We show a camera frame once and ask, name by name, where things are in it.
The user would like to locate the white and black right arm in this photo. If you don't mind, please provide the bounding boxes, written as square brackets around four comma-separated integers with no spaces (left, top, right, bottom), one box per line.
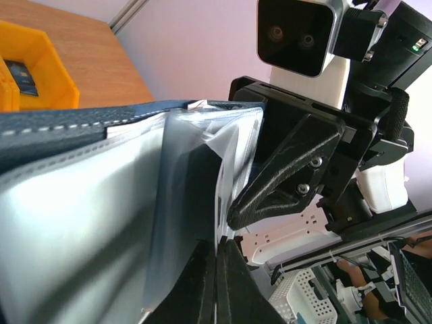
[227,1,431,269]

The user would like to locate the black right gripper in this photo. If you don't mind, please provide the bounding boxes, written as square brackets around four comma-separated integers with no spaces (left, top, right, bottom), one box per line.
[227,76,377,230]

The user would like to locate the white perforated plastic basket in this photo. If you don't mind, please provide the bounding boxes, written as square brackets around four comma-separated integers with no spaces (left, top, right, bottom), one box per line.
[269,269,338,324]

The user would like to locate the orange bin back right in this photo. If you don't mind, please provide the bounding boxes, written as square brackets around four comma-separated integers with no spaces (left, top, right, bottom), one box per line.
[1,21,80,113]

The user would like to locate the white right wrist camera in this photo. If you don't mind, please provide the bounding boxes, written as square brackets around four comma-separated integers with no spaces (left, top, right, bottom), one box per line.
[257,1,352,109]

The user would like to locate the blue credit card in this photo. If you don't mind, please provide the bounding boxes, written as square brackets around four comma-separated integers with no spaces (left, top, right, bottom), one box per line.
[4,60,38,97]

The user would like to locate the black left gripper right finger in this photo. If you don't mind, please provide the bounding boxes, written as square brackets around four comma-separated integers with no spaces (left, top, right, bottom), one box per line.
[215,236,286,324]

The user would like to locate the person forearm in background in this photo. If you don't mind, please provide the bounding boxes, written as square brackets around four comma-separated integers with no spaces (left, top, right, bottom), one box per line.
[337,259,406,321]

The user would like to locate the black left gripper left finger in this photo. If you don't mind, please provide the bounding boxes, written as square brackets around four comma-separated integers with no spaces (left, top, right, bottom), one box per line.
[144,240,216,323]

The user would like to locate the blue card holder wallet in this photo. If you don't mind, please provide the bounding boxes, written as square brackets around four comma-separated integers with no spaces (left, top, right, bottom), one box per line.
[1,101,265,323]

